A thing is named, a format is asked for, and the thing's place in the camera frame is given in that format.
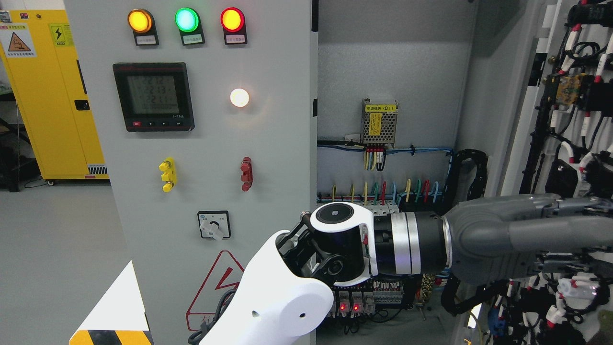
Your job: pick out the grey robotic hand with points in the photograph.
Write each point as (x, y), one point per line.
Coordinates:
(498, 238)

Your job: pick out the grey cabinet door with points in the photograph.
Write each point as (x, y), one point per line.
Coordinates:
(538, 98)
(276, 130)

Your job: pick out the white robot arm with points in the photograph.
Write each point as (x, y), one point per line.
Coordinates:
(285, 289)

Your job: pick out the white socket module row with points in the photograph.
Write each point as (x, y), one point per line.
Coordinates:
(383, 207)

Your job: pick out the relay row with red leds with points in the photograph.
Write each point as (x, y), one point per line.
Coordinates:
(352, 304)

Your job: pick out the metal mesh power supply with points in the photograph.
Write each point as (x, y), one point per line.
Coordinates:
(379, 122)

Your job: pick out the red electric hazard sticker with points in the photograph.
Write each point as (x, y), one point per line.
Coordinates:
(223, 276)

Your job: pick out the white indicator lamp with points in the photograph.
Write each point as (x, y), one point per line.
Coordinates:
(239, 97)

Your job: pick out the red indicator lamp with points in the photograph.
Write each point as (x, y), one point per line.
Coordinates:
(234, 26)

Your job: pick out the black digital power meter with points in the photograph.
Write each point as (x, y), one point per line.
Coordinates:
(154, 97)

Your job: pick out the green indicator lamp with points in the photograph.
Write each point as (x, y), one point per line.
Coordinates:
(189, 26)

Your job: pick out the yellow indicator lamp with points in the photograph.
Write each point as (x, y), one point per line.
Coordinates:
(143, 27)

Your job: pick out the yellow safety cabinet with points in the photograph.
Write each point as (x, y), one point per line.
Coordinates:
(42, 63)

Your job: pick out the red terminal post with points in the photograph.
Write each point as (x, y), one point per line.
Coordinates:
(246, 174)

